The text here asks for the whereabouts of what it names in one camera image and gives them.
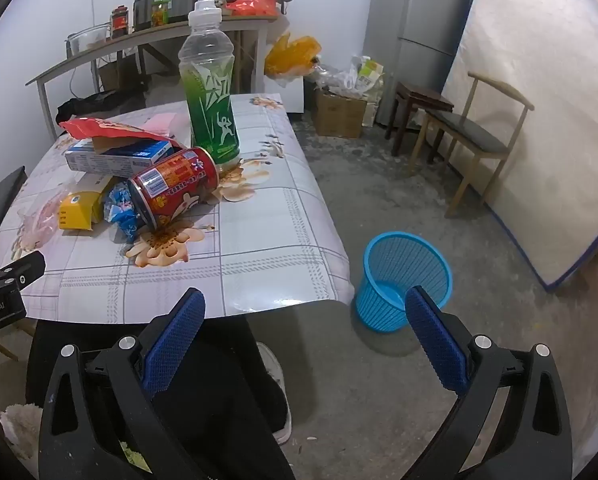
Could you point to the green label plastic bottle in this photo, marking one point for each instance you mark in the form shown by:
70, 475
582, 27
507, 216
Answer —
211, 110

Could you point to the yellow plastic bag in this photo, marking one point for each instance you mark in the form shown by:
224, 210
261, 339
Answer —
291, 55

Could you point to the person's white shoe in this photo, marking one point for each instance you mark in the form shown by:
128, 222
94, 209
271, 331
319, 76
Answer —
276, 375

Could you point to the table with floral tablecloth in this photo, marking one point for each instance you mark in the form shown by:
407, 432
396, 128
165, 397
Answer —
259, 240

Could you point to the grey side table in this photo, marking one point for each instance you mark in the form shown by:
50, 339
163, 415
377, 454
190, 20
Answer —
129, 42

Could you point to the blue and white carton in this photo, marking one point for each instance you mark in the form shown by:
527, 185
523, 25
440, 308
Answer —
119, 157

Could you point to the blue plastic waste basket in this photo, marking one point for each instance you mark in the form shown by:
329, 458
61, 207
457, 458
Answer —
379, 300

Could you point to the dark wooden stool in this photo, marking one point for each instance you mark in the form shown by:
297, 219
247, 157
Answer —
421, 97

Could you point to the red snack bag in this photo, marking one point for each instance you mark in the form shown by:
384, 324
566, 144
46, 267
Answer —
104, 127

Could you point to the clear glass container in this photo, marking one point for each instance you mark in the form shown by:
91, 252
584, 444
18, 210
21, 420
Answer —
86, 40

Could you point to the grey rice cooker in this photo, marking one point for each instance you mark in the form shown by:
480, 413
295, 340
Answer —
166, 0

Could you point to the grey refrigerator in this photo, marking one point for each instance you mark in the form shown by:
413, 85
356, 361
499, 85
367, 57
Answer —
414, 25

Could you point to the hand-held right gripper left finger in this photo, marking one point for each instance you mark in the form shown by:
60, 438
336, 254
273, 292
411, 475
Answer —
174, 340

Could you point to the white cabinet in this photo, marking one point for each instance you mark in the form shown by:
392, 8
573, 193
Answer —
289, 95

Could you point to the red drink can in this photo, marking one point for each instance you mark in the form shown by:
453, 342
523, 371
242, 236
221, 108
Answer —
174, 180

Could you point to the red jar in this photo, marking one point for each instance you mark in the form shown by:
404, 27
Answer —
119, 22

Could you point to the beige mattress with blue edge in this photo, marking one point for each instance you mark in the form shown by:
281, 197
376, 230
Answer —
539, 110

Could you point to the orange-red plastic bag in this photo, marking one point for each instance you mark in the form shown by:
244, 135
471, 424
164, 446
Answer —
251, 4

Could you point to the blue candy wrapper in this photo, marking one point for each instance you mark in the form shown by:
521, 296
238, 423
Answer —
121, 210

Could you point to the beige fluffy cloth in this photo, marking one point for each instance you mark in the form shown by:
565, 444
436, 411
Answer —
21, 430

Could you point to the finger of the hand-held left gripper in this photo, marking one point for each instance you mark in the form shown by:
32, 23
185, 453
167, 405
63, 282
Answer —
24, 270

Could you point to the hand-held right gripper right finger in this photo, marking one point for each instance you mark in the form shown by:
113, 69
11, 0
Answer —
436, 340

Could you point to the yellow paper box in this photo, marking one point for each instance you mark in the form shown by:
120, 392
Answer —
79, 210

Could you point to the wooden chair with dark seat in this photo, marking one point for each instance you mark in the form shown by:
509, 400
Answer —
471, 132

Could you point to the black bag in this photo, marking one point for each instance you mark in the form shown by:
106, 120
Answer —
94, 102

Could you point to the small brown box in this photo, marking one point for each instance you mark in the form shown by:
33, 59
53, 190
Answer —
110, 75

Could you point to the pile of clear plastic bags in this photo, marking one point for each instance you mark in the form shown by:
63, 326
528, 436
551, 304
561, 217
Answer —
344, 77

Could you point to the pink paper sheet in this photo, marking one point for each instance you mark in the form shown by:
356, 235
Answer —
166, 122

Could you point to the person's black trouser leg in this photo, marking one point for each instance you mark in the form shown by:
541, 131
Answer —
219, 400

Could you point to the cardboard box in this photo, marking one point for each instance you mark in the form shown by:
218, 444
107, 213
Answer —
339, 115

